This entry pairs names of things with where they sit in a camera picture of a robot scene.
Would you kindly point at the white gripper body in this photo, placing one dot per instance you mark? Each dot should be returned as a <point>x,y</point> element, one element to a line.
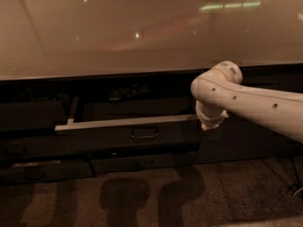
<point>210,120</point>

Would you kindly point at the dark cabinet door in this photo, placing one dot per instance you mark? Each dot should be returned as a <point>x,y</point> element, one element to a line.
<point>238,138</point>

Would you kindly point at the dark drawer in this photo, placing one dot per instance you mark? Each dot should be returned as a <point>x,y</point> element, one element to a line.
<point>31,115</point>
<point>143,162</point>
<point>95,126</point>
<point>44,171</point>
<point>34,148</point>

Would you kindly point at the green snack bag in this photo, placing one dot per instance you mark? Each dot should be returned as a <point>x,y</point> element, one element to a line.
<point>127,92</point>

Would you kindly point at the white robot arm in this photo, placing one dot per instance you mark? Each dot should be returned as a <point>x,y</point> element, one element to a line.
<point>219,91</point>

